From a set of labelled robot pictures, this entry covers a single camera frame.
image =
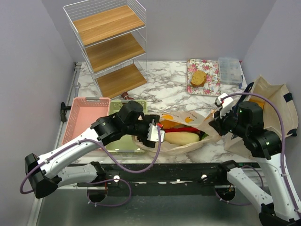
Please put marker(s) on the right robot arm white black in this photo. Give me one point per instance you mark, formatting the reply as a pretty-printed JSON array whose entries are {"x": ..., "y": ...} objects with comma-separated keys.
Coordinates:
[{"x": 281, "y": 206}]

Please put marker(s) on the brown bread slices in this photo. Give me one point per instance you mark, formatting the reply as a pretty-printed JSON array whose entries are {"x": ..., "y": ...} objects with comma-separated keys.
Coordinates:
[{"x": 198, "y": 78}]

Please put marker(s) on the red chili pepper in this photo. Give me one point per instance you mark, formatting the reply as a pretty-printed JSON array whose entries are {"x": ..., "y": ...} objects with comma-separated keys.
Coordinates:
[{"x": 184, "y": 129}]

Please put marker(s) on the black metal base rail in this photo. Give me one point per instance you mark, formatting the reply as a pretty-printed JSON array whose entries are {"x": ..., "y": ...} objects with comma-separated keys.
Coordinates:
[{"x": 163, "y": 179}]

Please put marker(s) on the yellow snack package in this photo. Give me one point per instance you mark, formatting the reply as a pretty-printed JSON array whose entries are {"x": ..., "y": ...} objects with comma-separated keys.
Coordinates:
[{"x": 258, "y": 102}]

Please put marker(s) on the green plastic basket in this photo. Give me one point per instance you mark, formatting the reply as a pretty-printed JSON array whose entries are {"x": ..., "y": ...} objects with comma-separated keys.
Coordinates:
[{"x": 125, "y": 144}]

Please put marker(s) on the orange plastic grocery bag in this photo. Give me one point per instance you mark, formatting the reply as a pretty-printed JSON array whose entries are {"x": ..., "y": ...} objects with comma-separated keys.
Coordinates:
[{"x": 187, "y": 119}]

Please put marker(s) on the clear plastic compartment box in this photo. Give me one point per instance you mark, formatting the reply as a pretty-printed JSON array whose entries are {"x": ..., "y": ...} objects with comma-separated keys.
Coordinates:
[{"x": 230, "y": 71}]

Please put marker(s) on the beige canvas tote bag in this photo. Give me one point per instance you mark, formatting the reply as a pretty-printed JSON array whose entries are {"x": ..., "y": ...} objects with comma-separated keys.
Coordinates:
[{"x": 282, "y": 99}]

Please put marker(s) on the green vegetable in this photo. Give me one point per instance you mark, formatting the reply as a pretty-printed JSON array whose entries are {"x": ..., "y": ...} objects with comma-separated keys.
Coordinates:
[{"x": 202, "y": 135}]

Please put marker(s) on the pink plastic basket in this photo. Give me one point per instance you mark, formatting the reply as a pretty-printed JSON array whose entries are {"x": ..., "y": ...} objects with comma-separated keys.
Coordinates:
[{"x": 84, "y": 112}]

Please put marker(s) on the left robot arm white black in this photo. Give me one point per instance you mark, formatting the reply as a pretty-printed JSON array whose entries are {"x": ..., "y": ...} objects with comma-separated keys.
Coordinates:
[{"x": 47, "y": 172}]

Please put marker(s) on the brown small bottle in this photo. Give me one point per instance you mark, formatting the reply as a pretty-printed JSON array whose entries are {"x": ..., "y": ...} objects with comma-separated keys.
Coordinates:
[{"x": 126, "y": 96}]

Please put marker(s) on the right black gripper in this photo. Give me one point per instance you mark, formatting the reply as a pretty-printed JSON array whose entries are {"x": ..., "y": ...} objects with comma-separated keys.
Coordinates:
[{"x": 217, "y": 123}]

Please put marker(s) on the floral pattern tray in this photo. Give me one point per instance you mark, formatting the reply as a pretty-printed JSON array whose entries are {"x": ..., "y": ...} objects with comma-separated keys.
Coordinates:
[{"x": 212, "y": 86}]

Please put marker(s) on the black clamp handle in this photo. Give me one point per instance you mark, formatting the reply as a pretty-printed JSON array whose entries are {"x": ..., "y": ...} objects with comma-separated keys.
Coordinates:
[{"x": 63, "y": 110}]

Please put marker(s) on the white wire wooden shelf rack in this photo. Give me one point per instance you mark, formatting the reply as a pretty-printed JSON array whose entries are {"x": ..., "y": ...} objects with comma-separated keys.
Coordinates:
[{"x": 112, "y": 36}]

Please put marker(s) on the white daikon radish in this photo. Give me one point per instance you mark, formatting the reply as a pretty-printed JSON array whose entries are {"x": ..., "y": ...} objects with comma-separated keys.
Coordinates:
[{"x": 181, "y": 138}]

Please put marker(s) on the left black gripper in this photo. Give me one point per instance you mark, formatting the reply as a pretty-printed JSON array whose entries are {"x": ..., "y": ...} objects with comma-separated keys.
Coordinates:
[{"x": 148, "y": 120}]

